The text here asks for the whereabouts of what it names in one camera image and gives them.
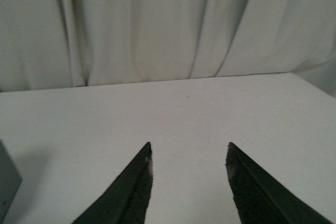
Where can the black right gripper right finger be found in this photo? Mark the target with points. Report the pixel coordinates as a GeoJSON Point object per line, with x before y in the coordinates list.
{"type": "Point", "coordinates": [259, 197]}

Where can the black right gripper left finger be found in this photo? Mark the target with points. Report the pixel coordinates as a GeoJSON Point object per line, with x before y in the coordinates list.
{"type": "Point", "coordinates": [126, 200]}

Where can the gray base block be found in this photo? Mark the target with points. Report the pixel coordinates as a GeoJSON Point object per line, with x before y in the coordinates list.
{"type": "Point", "coordinates": [10, 181]}

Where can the white curtain backdrop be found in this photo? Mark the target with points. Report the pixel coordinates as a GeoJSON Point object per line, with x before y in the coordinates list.
{"type": "Point", "coordinates": [73, 43]}

